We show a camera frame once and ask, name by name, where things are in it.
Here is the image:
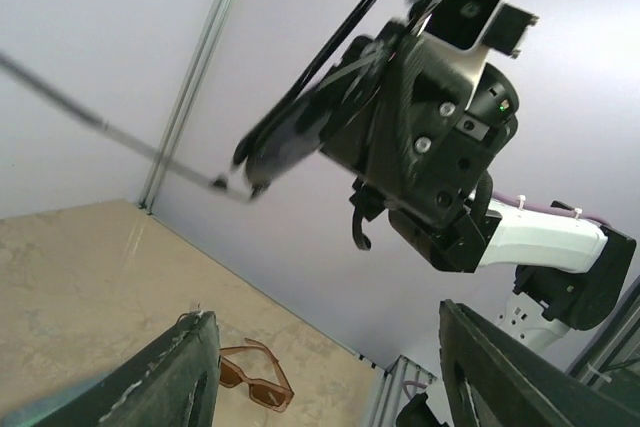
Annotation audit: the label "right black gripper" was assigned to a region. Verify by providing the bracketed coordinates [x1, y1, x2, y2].
[245, 21, 491, 227]

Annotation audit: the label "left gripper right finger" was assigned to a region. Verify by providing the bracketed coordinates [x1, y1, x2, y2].
[439, 300, 639, 426]

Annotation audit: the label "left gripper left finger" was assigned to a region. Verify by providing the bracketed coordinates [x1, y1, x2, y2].
[22, 310, 220, 426]

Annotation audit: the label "dark thin-frame sunglasses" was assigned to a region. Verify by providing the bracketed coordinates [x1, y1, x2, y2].
[1, 0, 359, 217]

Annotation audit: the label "brown frame sunglasses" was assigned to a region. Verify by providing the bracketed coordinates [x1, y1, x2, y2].
[219, 338, 295, 413]

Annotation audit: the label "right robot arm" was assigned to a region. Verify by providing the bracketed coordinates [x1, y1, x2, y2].
[234, 21, 639, 426]

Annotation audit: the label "aluminium rail frame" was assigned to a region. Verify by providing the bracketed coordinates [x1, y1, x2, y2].
[363, 285, 639, 426]

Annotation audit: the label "right aluminium corner post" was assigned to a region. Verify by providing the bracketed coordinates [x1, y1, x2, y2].
[138, 0, 234, 213]

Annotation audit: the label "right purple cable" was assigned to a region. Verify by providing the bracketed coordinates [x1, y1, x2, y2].
[492, 192, 616, 228]

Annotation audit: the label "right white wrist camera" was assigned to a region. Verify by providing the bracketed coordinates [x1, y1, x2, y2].
[421, 0, 539, 86]

